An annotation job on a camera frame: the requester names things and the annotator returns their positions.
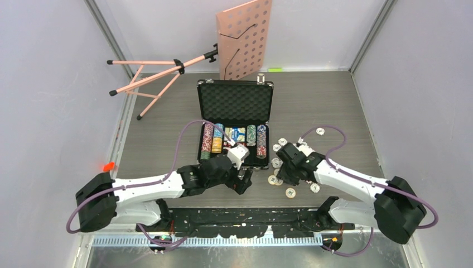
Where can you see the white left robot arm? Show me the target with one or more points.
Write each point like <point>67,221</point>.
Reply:
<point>104,200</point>

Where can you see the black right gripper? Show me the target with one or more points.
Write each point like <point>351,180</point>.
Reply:
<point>282,175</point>

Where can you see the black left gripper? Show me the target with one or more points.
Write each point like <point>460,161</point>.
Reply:
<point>240,187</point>

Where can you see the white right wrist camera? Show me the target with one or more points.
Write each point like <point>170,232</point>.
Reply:
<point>305,148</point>

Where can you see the orange clip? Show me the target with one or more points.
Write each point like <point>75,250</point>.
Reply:
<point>108,167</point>

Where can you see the blue yellow chip stack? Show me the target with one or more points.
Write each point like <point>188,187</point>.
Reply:
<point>217,140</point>

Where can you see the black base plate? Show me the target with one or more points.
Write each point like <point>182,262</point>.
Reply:
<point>284,222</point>

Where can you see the green poker chip stack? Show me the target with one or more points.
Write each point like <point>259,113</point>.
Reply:
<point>205,155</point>

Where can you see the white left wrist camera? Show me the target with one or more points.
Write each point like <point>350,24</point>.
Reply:
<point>237,155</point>

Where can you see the yellow poker chip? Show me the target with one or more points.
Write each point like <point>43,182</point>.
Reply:
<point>273,180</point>
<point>290,193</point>

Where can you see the white poker chip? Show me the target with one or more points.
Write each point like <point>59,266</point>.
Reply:
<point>320,131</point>
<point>276,147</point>
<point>282,141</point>
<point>276,163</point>

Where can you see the pink music stand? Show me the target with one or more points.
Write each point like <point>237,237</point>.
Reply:
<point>242,34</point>

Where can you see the green tape piece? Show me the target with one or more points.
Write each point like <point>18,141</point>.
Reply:
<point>275,70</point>

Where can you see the blue red chip stack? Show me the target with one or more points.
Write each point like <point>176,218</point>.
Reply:
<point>261,141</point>

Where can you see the green white chip stack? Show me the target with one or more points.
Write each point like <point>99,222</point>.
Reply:
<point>251,135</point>

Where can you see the black poker set case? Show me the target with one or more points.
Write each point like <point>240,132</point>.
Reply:
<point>235,103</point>

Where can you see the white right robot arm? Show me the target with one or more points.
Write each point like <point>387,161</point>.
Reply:
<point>390,206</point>

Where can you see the blue playing card deck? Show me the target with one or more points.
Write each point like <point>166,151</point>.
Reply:
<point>237,134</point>

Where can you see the red white chip stack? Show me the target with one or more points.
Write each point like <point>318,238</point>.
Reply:
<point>207,137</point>

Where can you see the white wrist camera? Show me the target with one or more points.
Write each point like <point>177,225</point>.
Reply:
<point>305,148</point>
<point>237,155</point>

